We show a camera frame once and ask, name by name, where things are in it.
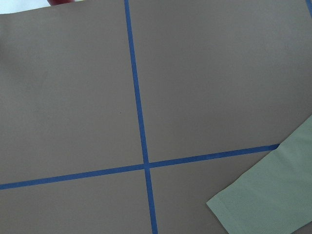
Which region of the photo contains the olive green long-sleeve shirt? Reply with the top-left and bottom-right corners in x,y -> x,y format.
207,117 -> 312,234

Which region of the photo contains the red cylinder tube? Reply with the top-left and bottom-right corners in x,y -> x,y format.
47,0 -> 74,6

